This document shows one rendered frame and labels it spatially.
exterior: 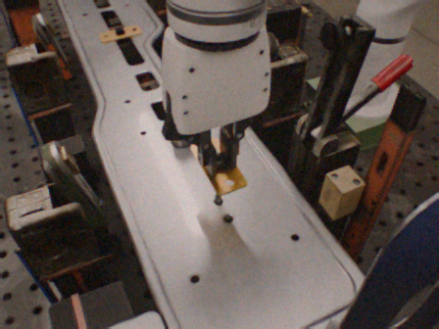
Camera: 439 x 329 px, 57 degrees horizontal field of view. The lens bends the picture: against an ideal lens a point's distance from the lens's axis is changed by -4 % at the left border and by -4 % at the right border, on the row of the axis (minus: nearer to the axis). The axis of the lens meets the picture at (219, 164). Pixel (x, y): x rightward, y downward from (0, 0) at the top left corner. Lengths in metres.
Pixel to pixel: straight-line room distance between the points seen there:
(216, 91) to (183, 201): 0.20
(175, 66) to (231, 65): 0.05
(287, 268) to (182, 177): 0.19
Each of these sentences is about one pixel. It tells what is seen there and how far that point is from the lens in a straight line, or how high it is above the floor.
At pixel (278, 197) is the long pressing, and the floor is 1.00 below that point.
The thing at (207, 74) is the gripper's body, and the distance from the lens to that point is 0.37.
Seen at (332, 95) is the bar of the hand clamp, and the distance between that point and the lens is 0.50.
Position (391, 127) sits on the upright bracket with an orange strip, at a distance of 0.45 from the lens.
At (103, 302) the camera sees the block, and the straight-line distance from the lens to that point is 0.51.
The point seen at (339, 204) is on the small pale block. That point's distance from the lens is 0.50.
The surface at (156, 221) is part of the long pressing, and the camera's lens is 0.53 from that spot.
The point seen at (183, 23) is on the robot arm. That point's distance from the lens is 0.34.
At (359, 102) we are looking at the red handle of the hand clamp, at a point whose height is 1.10.
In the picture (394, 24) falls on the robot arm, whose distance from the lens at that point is 0.95.
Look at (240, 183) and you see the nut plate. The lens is 0.47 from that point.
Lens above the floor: 1.43
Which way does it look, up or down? 47 degrees down
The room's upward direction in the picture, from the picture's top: straight up
